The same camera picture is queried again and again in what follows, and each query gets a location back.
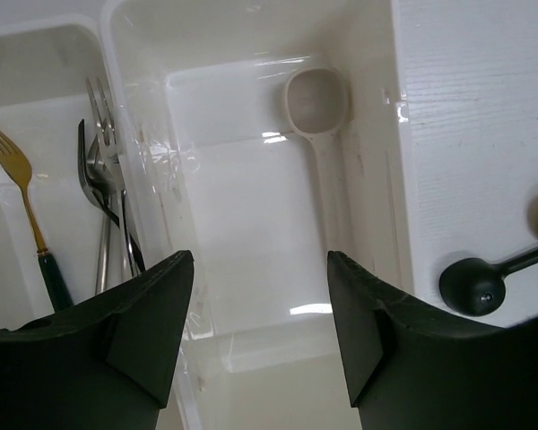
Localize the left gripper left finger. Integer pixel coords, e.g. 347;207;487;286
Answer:
0;250;194;429

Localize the silver fork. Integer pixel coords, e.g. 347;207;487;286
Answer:
86;79;114;294

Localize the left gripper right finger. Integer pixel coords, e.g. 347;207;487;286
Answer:
327;251;538;429

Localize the white container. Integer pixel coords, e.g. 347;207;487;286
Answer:
100;1;412;429
0;14;108;330

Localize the beige plastic spoon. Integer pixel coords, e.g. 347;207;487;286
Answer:
282;67;349;251

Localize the black fork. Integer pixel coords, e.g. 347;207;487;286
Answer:
77;119;145;274

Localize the black round ladle spoon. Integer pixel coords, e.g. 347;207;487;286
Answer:
438;247;538;317

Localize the gold fork teal handle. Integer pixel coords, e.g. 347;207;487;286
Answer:
0;130;74;312

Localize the right white container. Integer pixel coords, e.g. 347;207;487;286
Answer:
100;1;412;429

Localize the left white container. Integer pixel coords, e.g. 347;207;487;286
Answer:
0;14;108;330

